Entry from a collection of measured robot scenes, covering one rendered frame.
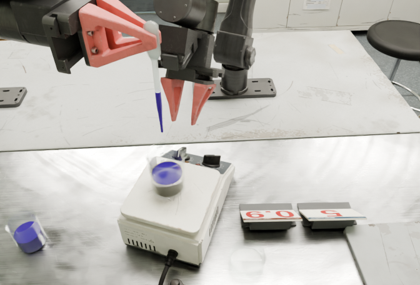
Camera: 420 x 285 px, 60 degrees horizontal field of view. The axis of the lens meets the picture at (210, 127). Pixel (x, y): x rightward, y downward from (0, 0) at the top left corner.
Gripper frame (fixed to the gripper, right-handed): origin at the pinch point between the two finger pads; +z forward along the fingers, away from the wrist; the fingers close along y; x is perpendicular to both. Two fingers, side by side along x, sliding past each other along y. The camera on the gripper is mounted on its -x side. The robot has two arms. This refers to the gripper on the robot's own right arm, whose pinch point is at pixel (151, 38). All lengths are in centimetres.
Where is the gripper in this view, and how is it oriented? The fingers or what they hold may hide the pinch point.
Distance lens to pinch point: 40.9
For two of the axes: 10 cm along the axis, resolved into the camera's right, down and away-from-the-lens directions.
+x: -0.1, 7.5, 6.6
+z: 9.5, 2.0, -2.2
